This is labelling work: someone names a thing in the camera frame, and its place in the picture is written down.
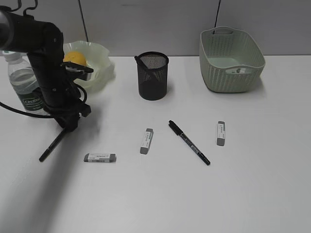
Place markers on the pale green woven basket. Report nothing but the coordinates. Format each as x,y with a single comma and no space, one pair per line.
224,48

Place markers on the black marker pen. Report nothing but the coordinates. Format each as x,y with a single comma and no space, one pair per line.
181,134
149,75
53,145

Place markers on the waste paper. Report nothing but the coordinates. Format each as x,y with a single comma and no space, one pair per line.
239,70

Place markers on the grey white eraser middle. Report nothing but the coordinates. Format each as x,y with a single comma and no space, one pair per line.
146,141

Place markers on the yellow mango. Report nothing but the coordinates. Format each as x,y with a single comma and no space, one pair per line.
75,57

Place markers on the grey white eraser right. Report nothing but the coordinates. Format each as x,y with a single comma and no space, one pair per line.
221,133

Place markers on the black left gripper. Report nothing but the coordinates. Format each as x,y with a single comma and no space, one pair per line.
65,106

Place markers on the pale green wavy plate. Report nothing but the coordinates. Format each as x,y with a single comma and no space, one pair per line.
97,58

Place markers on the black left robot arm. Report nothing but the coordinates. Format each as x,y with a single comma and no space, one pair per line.
43,44

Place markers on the clear plastic water bottle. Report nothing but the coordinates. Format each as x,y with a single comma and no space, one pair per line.
24,82

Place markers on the black mesh pen holder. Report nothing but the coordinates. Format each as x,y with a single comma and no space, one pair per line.
152,70

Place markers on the grey white eraser left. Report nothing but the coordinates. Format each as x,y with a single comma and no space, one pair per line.
100,158

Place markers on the grey white eraser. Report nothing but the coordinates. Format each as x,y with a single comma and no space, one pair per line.
100,158
146,141
221,133

